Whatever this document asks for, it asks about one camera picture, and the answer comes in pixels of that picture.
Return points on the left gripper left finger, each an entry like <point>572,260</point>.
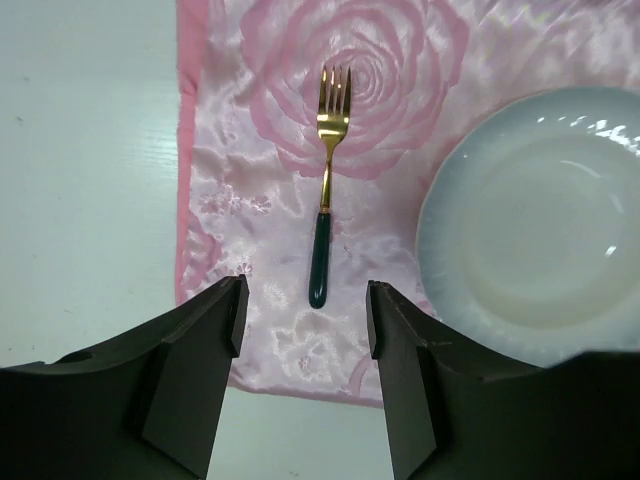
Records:
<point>143,405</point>

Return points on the pink rose satin cloth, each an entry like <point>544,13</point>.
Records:
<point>250,162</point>

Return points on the white round plate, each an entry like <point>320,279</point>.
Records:
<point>528,238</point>

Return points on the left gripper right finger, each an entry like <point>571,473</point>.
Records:
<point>455,409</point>

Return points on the gold fork dark handle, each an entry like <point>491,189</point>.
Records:
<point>332,120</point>

